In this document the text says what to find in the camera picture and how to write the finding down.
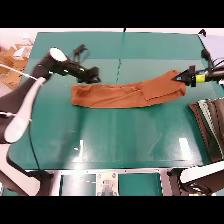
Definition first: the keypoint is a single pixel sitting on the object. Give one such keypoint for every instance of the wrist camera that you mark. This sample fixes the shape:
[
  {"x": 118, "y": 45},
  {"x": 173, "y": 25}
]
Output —
[
  {"x": 206, "y": 54},
  {"x": 80, "y": 50}
]

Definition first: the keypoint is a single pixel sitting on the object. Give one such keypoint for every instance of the orange T-shirt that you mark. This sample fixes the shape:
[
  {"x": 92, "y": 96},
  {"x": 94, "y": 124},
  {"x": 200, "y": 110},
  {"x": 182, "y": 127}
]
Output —
[{"x": 113, "y": 96}]

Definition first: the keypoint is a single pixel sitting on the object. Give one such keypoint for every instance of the silver frame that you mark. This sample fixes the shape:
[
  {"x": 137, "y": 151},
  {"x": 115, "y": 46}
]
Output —
[{"x": 106, "y": 182}]

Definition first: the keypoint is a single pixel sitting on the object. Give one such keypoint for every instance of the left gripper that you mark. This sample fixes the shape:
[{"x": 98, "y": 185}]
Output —
[{"x": 89, "y": 75}]

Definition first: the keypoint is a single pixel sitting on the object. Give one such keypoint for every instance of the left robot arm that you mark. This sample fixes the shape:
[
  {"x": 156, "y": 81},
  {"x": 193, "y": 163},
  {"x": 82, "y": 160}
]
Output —
[{"x": 25, "y": 100}]

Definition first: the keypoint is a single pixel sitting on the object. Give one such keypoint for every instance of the heap of clothes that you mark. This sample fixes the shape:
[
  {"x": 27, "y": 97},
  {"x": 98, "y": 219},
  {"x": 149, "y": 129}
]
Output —
[{"x": 210, "y": 123}]

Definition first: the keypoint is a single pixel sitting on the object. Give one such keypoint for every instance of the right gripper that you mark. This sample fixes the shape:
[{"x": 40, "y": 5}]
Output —
[{"x": 191, "y": 76}]

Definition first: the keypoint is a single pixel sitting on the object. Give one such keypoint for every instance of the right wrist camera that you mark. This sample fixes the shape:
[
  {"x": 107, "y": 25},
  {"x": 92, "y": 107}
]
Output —
[{"x": 206, "y": 54}]

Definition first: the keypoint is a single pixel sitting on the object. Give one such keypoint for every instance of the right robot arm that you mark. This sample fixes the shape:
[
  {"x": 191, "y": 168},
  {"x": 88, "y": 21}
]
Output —
[{"x": 200, "y": 173}]

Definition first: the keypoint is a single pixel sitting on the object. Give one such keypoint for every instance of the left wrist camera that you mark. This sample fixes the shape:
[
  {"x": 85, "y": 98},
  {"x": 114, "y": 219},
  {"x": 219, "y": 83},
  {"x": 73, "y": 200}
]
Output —
[{"x": 80, "y": 50}]

